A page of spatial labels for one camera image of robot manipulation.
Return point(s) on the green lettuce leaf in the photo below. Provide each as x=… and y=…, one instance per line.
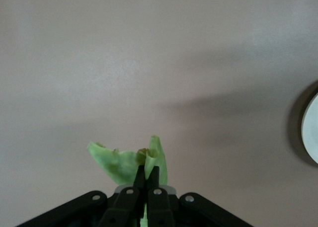
x=119, y=165

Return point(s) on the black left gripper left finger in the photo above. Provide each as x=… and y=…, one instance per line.
x=129, y=202

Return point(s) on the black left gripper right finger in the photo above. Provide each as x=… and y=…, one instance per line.
x=159, y=204

